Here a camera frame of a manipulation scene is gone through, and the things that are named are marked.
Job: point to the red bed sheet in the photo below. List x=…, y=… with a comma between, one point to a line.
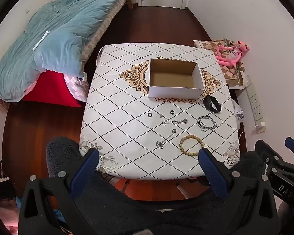
x=51, y=88

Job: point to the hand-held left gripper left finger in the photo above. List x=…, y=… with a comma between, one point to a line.
x=84, y=171

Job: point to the wooden bed leg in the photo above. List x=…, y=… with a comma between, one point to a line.
x=130, y=3

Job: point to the light blue duvet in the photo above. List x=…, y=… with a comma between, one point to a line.
x=51, y=41

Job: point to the cardboard box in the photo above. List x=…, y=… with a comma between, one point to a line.
x=171, y=78

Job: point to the white fabric strip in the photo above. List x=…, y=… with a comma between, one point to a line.
x=40, y=41

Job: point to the pink checkered cloth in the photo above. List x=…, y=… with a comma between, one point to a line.
x=76, y=88

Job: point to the pink plush toy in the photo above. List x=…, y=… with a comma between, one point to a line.
x=232, y=55

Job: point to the white charger plug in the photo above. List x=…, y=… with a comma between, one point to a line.
x=261, y=124

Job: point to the white power strip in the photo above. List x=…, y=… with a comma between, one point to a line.
x=254, y=102

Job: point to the white plastic bag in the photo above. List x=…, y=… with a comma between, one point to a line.
x=239, y=110

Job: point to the beige checkered mattress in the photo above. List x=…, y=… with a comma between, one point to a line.
x=100, y=31

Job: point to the white diamond-pattern tablecloth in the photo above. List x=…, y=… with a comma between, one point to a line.
x=127, y=132

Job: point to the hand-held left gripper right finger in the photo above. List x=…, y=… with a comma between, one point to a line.
x=210, y=169

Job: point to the black smartwatch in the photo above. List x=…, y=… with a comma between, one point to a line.
x=210, y=104

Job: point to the dark fuzzy pants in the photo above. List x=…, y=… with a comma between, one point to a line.
x=112, y=200

